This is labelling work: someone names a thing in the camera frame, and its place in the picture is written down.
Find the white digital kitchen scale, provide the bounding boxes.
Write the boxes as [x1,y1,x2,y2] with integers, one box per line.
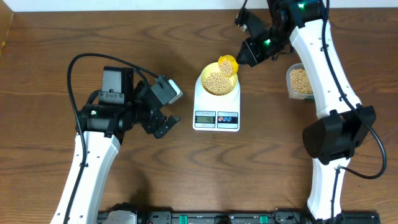
[192,75,241,132]

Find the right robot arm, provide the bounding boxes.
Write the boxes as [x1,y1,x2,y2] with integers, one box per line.
[235,1,377,223]

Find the clear plastic container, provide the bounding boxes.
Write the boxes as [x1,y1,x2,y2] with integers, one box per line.
[286,63,315,100]

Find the soybeans in bowl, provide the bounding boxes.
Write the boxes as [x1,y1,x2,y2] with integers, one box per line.
[203,72,233,95]

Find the yellow measuring scoop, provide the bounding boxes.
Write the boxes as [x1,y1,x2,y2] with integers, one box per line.
[218,55,239,77]

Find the yellow plastic bowl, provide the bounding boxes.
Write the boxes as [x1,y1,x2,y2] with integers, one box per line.
[201,63,238,94]

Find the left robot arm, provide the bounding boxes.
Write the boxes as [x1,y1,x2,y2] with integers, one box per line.
[52,67,183,223]

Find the soybeans in container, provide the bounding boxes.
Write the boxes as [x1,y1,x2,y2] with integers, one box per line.
[290,68,313,94]

